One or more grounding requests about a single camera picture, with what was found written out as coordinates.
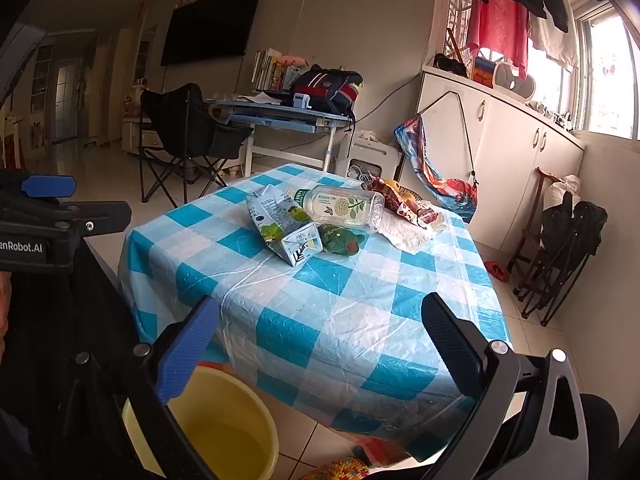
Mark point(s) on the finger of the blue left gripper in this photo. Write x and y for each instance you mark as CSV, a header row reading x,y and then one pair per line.
x,y
48,186

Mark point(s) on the white plastic bag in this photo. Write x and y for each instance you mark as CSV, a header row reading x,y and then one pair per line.
x,y
407,237

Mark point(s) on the row of books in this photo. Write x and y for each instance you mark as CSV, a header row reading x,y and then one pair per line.
x,y
274,71

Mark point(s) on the red snack bag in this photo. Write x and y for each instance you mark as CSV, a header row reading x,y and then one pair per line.
x,y
404,204

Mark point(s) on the red hanging garment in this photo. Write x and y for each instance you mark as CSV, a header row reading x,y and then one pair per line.
x,y
501,26

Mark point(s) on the blue study desk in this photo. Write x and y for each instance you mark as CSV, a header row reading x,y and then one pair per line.
x,y
285,118

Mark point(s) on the yellow plastic trash bucket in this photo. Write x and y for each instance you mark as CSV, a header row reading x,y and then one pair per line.
x,y
228,425

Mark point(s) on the white storage cabinet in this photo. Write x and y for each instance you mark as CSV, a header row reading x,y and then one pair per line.
x,y
470,127

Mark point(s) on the clear plastic bottle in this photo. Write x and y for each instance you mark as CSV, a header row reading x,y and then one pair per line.
x,y
348,207

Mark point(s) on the colourful crochet slipper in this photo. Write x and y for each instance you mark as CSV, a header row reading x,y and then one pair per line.
x,y
347,468

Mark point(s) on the green wrapper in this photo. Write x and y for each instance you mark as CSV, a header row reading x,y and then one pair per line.
x,y
340,241

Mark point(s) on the black wall television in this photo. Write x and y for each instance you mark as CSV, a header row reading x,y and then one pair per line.
x,y
207,30

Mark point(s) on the black folded stroller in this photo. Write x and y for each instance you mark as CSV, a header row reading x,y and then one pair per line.
x,y
570,234

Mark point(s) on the blue checkered plastic tablecloth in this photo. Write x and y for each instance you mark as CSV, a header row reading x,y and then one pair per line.
x,y
339,339

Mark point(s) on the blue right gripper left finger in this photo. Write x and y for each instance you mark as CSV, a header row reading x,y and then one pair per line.
x,y
180,347

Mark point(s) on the green white drink carton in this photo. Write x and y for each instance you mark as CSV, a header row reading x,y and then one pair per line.
x,y
284,226

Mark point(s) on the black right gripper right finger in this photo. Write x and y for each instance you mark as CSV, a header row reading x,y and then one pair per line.
x,y
459,344

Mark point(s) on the black folding camp chair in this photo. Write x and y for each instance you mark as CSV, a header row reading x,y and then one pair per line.
x,y
195,144

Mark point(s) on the dark blue backpack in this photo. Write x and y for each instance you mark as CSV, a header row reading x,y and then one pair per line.
x,y
330,90

